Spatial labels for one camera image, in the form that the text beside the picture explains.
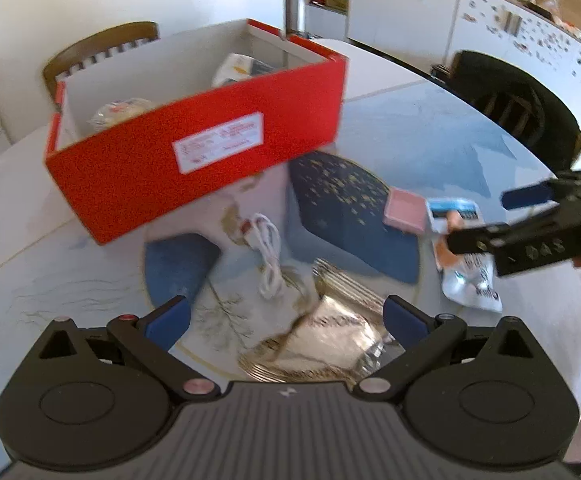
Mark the white blue snack packet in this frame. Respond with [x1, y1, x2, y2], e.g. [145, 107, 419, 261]
[427, 197, 502, 313]

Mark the pink ribbed box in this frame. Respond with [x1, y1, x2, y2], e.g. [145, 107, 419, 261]
[383, 188, 428, 235]

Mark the silver foil snack bag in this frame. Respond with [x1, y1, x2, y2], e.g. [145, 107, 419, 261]
[237, 258, 399, 382]

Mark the white usb cable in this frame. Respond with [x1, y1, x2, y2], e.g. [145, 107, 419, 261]
[239, 212, 287, 302]

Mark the clear bag of bread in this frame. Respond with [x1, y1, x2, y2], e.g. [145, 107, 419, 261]
[89, 98, 156, 132]

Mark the white grey tissue pack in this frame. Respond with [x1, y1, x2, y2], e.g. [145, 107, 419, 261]
[211, 53, 275, 88]

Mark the black chair with jacket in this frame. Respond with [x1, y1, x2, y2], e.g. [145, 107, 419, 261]
[431, 50, 581, 172]

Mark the white refrigerator with magnets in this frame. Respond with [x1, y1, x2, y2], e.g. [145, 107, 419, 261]
[448, 0, 581, 108]

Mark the white tall cabinet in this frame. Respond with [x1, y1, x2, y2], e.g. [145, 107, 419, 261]
[347, 0, 459, 70]

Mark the red white cardboard box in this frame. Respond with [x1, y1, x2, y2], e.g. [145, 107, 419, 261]
[44, 20, 347, 244]

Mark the brown wooden chair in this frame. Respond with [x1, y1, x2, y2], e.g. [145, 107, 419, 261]
[42, 21, 159, 101]

